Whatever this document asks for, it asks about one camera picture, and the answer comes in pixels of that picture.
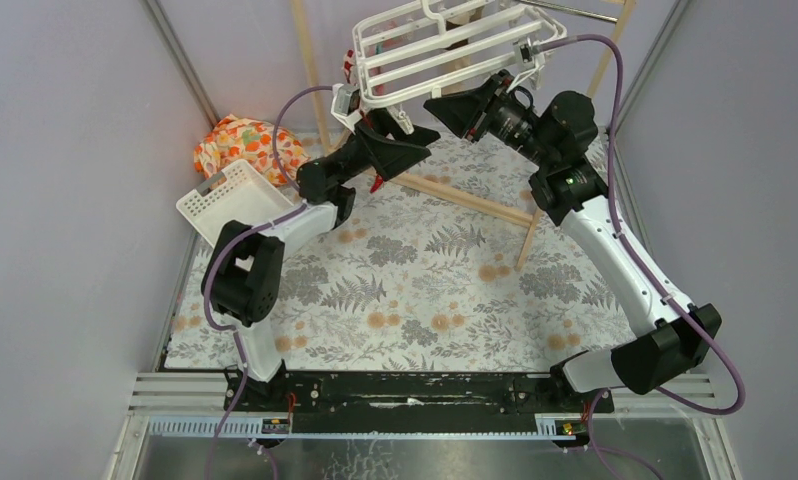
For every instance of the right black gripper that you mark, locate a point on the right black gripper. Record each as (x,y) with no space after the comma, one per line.
(474,110)

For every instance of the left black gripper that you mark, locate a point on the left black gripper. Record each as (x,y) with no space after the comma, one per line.
(370,142)

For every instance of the white clip sock hanger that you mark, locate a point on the white clip sock hanger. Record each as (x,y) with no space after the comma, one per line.
(412,70)

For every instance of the red santa sock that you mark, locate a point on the red santa sock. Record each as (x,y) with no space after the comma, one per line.
(349,68)

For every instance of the red patterned sock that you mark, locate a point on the red patterned sock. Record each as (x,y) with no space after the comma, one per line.
(377,183)

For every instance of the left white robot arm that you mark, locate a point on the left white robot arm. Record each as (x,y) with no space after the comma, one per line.
(242,282)

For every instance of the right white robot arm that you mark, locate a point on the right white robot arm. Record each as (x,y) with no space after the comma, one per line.
(670,329)

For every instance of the brown beige sock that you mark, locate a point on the brown beige sock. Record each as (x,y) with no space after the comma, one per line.
(457,63)

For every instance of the pink sock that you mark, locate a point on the pink sock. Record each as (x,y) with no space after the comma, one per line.
(391,41)

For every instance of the orange floral cloth bundle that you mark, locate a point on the orange floral cloth bundle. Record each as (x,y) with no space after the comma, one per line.
(274,152)

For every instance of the floral patterned mat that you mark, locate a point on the floral patterned mat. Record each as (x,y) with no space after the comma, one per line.
(414,282)

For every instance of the metal hanging rod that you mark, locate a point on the metal hanging rod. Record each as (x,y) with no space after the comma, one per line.
(571,11)

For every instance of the white plastic basket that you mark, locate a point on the white plastic basket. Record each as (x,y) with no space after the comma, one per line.
(238,192)

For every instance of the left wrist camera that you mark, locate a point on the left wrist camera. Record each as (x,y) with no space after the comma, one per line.
(345,105)

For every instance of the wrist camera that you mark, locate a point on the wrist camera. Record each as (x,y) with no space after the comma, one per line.
(345,105)
(530,58)

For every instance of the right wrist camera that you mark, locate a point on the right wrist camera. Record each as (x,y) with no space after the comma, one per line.
(530,58)

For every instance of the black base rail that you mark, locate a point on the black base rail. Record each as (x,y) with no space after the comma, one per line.
(408,396)

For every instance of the white slotted cable duct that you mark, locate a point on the white slotted cable duct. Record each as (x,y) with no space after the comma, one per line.
(276,428)

